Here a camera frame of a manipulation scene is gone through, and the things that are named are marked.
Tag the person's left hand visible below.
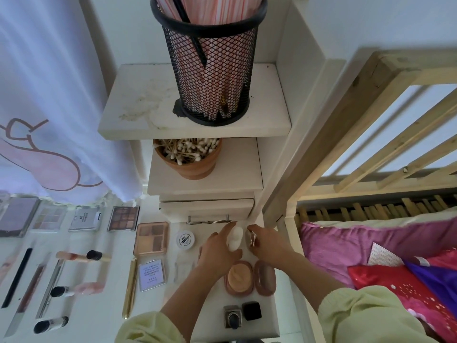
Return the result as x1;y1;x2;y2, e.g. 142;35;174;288
199;221;244;279

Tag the person's right hand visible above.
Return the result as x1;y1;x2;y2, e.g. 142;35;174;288
246;223;294;270

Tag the white egg-shaped case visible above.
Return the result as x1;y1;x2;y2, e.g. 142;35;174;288
226;226;245;252

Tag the pink cushion compact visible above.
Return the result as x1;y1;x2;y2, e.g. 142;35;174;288
225;259;277;297

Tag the small round white jar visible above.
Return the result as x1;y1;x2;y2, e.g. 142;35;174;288
176;231;196;250

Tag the square bottle with black cap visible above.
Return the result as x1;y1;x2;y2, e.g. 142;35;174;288
225;305;244;330

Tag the tan eyeshadow palette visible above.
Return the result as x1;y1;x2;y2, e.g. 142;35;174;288
133;221;170;256

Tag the dark brown eyeshadow palette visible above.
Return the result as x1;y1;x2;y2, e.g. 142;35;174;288
107;205;141;232

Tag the clear eyeshadow palette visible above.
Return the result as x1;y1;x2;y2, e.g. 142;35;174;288
30;203;69;233

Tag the lavender rectangular palette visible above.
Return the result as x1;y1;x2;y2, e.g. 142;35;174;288
0;196;41;238

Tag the person's left forearm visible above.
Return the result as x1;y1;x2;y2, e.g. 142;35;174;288
114;268;233;343

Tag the person's right forearm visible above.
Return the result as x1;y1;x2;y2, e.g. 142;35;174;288
275;253;444;343

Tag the terracotta pot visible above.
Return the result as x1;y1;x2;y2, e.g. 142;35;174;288
153;138;222;181

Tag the bunch of cotton swabs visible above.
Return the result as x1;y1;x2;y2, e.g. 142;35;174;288
156;138;221;165

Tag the white paper sheet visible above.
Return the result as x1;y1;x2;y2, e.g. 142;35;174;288
368;242;406;267

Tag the red shiny packet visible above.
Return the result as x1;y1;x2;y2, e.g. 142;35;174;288
348;264;457;333

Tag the white table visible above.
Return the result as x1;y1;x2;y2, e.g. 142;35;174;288
0;196;281;343

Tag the blue cloth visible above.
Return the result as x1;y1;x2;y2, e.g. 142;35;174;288
403;246;457;319

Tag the white shelf unit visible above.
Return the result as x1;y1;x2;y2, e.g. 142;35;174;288
98;0;347;222

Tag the dark container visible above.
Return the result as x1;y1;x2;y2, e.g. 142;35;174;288
150;0;268;127

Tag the pink cartoon print cloth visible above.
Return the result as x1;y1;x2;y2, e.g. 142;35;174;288
0;0;144;204

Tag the bunch of pink sticks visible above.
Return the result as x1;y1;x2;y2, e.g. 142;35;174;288
153;0;265;26

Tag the small white bow-handle drawer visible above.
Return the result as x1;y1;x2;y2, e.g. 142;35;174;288
159;198;256;222

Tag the wooden bed frame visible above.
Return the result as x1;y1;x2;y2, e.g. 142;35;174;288
263;50;457;343

